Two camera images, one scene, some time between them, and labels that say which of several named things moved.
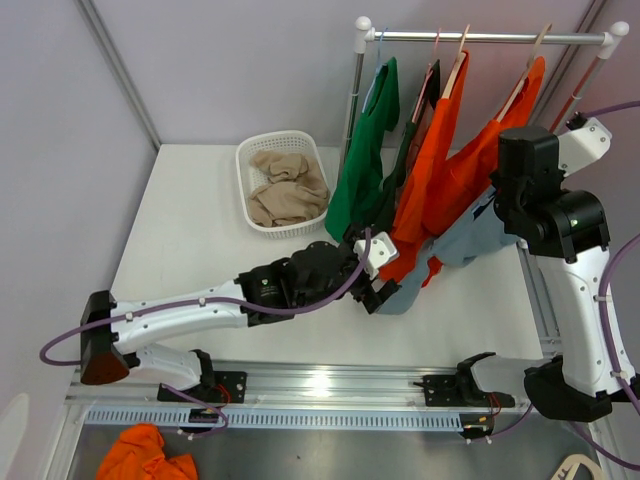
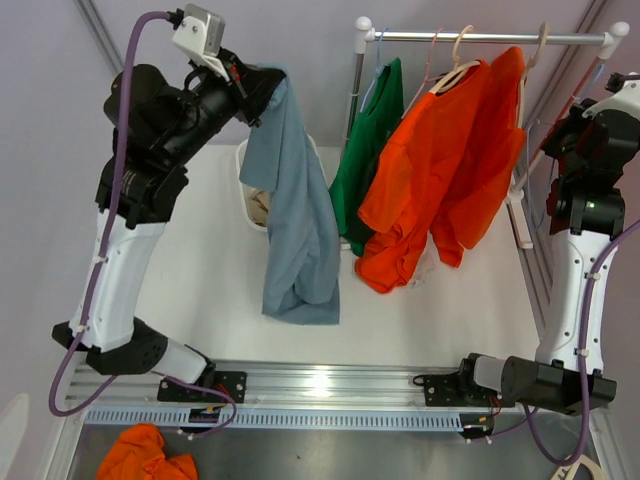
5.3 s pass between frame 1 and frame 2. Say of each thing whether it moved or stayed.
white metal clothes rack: stayed
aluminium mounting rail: stayed
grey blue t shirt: moved
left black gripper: moved
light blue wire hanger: stayed
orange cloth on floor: stayed
